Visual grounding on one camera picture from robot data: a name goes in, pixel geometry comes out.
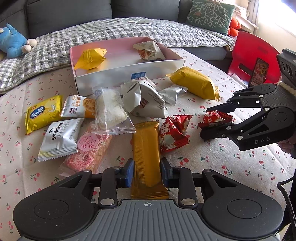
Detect smartphone on chair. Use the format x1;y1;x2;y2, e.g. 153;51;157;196
248;58;269;87

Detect cherry print tablecloth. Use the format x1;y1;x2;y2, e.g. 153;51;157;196
1;66;295;240

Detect green patterned cushion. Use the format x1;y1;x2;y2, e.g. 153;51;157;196
186;1;235;36

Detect small red candy packet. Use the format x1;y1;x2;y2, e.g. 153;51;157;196
198;110;233;128

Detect pink strawberry snack packet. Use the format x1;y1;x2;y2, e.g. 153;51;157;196
60;123;112;177

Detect silver small snack packet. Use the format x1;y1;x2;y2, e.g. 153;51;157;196
159;84;188;105

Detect large yellow snack bag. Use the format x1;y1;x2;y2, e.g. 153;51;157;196
166;66;220;101
74;48;107;70

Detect blue plush toy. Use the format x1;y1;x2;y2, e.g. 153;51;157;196
1;24;38;59

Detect white nut kernel packet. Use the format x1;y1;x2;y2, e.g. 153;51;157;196
133;41;166;61

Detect pink silver cardboard box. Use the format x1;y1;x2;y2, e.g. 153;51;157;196
70;37;185;96

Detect white paper on quilt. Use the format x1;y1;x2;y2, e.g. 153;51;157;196
128;19;152;24

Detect red plastic chair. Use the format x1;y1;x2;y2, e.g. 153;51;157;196
228;31;281;86

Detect black cable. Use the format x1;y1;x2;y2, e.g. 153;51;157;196
276;169;296;241

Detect white rice cake packet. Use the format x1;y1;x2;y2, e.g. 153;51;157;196
37;118;84;162

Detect gold wafer bar packet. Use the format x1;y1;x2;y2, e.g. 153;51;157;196
130;120;169;200

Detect grey checkered quilt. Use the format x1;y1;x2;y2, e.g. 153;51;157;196
1;17;236;94

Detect yellow cracker packet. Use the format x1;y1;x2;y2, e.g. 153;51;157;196
25;95;62;135

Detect right hand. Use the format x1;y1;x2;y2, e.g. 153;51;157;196
278;137;295;159

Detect dark grey sofa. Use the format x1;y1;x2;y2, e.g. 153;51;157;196
0;0;232;72

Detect clear white pastry packet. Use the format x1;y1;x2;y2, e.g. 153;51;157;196
92;86;136;135

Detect white orange lotus snack packet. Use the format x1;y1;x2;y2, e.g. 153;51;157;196
60;95;95;118

